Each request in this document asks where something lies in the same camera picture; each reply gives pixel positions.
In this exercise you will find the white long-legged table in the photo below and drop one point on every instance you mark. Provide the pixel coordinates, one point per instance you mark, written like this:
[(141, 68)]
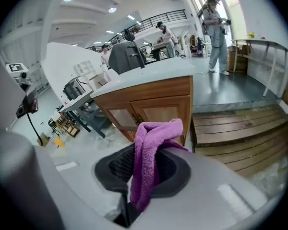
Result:
[(264, 43)]

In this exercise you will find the wooden sink cabinet white top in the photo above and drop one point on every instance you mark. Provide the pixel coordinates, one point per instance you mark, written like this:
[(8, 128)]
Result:
[(158, 90)]

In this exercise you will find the wooden stools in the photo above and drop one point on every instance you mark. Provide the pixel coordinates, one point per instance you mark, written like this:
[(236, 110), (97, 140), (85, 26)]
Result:
[(66, 126)]

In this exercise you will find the wooden steps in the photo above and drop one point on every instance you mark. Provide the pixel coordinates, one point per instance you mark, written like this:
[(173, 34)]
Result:
[(237, 133)]

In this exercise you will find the large white panel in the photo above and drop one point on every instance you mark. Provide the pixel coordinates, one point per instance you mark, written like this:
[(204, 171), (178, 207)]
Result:
[(62, 61)]

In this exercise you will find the black balcony railing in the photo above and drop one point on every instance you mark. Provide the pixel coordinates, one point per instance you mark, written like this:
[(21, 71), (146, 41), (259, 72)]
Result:
[(163, 17)]

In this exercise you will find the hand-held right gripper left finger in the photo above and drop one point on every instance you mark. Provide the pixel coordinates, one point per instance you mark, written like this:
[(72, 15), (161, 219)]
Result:
[(81, 188)]

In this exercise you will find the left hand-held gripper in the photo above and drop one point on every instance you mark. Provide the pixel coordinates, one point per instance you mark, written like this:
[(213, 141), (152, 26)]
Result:
[(17, 68)]

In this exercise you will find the clothes rack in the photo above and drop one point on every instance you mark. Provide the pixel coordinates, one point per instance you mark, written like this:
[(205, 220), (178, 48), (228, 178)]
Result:
[(198, 44)]

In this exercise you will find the purple cloth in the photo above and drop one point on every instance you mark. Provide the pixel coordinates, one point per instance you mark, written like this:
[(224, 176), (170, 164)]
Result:
[(144, 157)]

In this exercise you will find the cardboard boxes under table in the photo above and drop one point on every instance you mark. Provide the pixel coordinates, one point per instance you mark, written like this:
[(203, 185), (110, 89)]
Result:
[(240, 59)]

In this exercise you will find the white table grey legs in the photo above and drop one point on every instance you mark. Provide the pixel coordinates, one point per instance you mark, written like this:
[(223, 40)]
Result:
[(81, 102)]

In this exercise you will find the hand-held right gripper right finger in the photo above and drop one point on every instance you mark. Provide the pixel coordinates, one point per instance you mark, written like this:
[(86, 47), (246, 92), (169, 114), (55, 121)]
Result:
[(201, 195)]

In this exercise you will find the white cubby shelf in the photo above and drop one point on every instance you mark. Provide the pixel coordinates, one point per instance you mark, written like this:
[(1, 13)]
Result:
[(84, 68)]

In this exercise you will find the small cardboard box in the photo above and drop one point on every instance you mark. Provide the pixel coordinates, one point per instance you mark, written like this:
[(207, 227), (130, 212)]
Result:
[(43, 140)]

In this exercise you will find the dark grey office chair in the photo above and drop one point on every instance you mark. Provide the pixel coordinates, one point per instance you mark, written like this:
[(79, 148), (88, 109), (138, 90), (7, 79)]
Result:
[(124, 56)]

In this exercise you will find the yellow flowers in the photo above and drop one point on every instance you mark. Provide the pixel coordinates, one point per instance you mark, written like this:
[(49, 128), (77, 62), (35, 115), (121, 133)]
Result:
[(251, 35)]

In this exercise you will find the black and white printer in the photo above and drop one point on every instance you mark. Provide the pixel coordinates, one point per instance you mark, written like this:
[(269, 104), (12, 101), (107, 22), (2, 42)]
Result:
[(74, 88)]

